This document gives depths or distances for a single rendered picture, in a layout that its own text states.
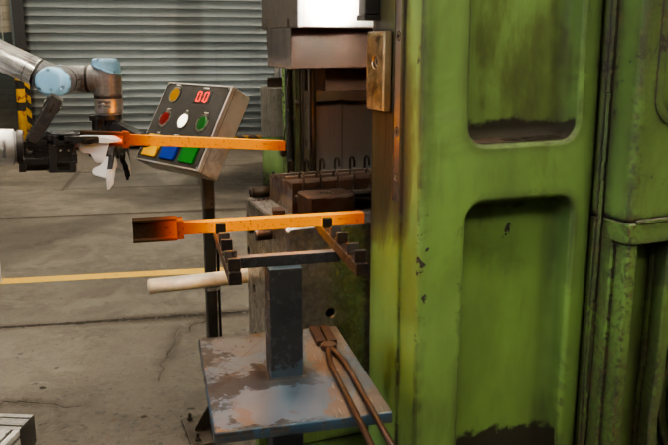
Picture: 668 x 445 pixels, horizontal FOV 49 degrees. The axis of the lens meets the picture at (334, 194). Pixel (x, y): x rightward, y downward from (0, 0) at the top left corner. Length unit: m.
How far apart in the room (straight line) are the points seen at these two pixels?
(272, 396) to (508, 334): 0.66
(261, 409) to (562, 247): 0.81
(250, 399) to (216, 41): 8.50
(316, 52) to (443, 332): 0.72
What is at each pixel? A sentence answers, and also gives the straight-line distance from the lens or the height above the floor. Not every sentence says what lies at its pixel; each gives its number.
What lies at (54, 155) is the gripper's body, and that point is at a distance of 1.65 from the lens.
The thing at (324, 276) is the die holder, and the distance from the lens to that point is 1.74.
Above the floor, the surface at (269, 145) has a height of 1.09.
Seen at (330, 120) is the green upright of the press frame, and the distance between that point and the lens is 2.11.
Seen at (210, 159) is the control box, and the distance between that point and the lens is 2.23.
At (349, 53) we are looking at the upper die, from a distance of 1.83.
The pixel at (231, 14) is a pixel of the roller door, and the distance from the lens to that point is 9.70.
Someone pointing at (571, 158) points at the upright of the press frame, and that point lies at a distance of 1.69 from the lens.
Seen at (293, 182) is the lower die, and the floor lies 0.99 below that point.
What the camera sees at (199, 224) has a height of 0.99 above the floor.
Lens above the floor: 1.33
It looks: 12 degrees down
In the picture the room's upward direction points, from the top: straight up
